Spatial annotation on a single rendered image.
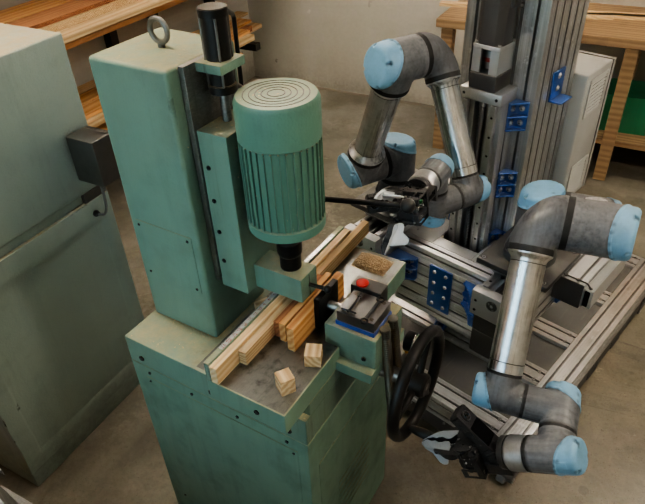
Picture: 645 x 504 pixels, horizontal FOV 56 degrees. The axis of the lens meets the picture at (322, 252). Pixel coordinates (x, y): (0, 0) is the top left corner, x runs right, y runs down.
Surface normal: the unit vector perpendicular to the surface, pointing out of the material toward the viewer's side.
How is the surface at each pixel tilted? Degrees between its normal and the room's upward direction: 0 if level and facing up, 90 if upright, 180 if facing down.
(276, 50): 90
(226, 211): 90
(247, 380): 0
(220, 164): 90
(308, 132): 90
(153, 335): 0
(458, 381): 0
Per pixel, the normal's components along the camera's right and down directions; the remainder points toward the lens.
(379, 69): -0.84, 0.25
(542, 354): -0.04, -0.80
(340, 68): -0.46, 0.54
